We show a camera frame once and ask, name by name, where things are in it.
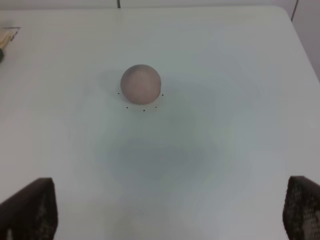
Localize grey cable at table corner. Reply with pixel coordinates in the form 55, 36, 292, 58
289, 0, 299, 22

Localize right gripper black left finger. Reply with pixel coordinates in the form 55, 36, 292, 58
0, 177, 59, 240

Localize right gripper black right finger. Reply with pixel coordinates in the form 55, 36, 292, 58
282, 176, 320, 240

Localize pink peach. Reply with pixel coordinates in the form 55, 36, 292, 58
120, 64, 162, 105

